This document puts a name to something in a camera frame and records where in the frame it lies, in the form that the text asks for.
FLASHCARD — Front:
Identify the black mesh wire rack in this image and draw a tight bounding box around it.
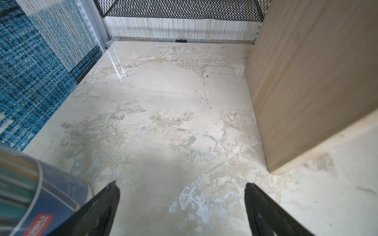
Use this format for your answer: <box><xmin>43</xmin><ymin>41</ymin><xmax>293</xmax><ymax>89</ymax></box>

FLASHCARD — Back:
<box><xmin>94</xmin><ymin>0</ymin><xmax>271</xmax><ymax>22</ymax></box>

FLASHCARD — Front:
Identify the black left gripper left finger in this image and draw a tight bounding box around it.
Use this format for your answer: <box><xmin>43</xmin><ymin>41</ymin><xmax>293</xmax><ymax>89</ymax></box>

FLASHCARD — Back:
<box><xmin>49</xmin><ymin>181</ymin><xmax>120</xmax><ymax>236</ymax></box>

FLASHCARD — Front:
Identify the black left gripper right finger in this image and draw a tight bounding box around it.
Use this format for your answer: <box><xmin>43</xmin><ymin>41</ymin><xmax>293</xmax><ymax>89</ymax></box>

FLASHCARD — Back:
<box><xmin>244</xmin><ymin>183</ymin><xmax>313</xmax><ymax>236</ymax></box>

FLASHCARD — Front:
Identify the wooden two-tier shelf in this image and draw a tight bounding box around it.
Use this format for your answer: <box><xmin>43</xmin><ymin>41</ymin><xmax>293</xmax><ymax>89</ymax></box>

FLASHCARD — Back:
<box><xmin>245</xmin><ymin>1</ymin><xmax>378</xmax><ymax>175</ymax></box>

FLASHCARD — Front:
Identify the pencil jar with blue lid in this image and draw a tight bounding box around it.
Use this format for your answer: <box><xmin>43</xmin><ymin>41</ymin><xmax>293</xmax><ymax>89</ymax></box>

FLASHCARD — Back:
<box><xmin>1</xmin><ymin>145</ymin><xmax>93</xmax><ymax>236</ymax></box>

